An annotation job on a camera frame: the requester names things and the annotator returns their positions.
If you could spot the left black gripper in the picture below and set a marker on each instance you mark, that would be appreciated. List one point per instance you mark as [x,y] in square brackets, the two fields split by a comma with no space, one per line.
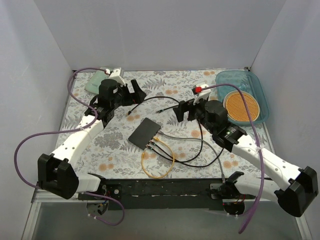
[128,93]

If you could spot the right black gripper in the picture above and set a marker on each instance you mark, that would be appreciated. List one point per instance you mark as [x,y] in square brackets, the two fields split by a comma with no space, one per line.
[189,111]

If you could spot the black network switch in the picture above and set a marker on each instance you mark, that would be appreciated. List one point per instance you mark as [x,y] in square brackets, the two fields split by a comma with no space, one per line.
[144,133]

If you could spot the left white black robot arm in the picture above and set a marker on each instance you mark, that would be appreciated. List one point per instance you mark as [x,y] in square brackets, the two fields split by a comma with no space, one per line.
[56,172]

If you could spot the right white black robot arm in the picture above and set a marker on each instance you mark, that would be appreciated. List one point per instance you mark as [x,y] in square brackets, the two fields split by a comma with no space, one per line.
[292,187]

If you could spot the floral patterned table mat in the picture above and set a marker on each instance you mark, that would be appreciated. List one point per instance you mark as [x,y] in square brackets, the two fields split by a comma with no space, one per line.
[185,150]

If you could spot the orange woven round coaster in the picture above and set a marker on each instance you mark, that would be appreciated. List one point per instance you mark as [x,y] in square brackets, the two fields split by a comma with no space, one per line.
[236,109]

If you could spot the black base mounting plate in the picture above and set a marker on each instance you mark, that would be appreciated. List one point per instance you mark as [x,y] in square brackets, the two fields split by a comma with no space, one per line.
[170,193]

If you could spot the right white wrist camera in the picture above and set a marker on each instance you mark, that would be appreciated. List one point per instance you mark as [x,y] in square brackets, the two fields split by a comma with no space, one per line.
[200,92]

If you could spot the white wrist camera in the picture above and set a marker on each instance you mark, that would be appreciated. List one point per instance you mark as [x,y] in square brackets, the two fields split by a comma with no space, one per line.
[116,74]
[200,92]

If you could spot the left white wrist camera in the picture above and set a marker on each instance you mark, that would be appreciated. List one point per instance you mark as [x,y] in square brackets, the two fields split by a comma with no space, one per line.
[116,74]

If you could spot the aluminium frame rail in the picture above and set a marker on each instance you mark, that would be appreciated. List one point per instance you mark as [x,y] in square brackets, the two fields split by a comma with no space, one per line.
[84,218]

